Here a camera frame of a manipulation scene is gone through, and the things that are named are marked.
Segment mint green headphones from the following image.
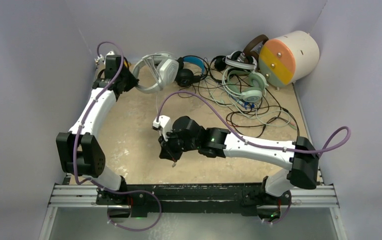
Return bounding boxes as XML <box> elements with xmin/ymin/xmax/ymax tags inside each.
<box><xmin>222</xmin><ymin>67</ymin><xmax>269</xmax><ymax>103</ymax></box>

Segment grey white headphone cable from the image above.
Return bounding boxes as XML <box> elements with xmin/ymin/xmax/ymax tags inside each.
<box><xmin>146</xmin><ymin>52</ymin><xmax>178</xmax><ymax>168</ymax></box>

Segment dark brown headphone cable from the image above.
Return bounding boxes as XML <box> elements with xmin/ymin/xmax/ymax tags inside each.
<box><xmin>190</xmin><ymin>76</ymin><xmax>300</xmax><ymax>139</ymax></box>

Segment brown headphones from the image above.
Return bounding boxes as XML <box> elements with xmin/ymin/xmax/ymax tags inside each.
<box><xmin>243</xmin><ymin>34</ymin><xmax>269</xmax><ymax>61</ymax></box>

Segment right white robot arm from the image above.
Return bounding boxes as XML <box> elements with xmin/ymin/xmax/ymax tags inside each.
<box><xmin>152</xmin><ymin>115</ymin><xmax>319</xmax><ymax>204</ymax></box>

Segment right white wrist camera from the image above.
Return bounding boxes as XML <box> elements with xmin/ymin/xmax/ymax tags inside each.
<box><xmin>152</xmin><ymin>115</ymin><xmax>173</xmax><ymax>142</ymax></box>

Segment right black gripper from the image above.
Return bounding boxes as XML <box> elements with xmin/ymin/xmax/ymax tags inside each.
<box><xmin>159</xmin><ymin>128</ymin><xmax>199</xmax><ymax>164</ymax></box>

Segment white black headphones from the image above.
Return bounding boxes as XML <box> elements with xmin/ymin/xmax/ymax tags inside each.
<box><xmin>224</xmin><ymin>51</ymin><xmax>258</xmax><ymax>71</ymax></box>

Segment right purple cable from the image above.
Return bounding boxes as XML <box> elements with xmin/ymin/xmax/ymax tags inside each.
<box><xmin>155</xmin><ymin>91</ymin><xmax>352</xmax><ymax>226</ymax></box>

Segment white grey headphones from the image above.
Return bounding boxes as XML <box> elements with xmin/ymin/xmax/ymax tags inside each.
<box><xmin>132</xmin><ymin>51</ymin><xmax>179</xmax><ymax>94</ymax></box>

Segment round pastel drawer cabinet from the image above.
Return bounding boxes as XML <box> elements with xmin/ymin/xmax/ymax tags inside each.
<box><xmin>259</xmin><ymin>30</ymin><xmax>320</xmax><ymax>88</ymax></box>

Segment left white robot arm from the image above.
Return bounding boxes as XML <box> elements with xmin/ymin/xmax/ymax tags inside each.
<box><xmin>56</xmin><ymin>54</ymin><xmax>138</xmax><ymax>205</ymax></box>

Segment black blue headphones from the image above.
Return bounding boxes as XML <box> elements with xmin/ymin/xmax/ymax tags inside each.
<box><xmin>175</xmin><ymin>55</ymin><xmax>208</xmax><ymax>88</ymax></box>

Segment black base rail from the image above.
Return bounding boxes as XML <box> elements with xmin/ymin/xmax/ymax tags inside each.
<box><xmin>46</xmin><ymin>175</ymin><xmax>339</xmax><ymax>220</ymax></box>

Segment small black on-ear headphones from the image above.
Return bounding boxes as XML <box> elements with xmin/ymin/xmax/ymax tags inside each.
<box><xmin>208</xmin><ymin>55</ymin><xmax>227</xmax><ymax>84</ymax></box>

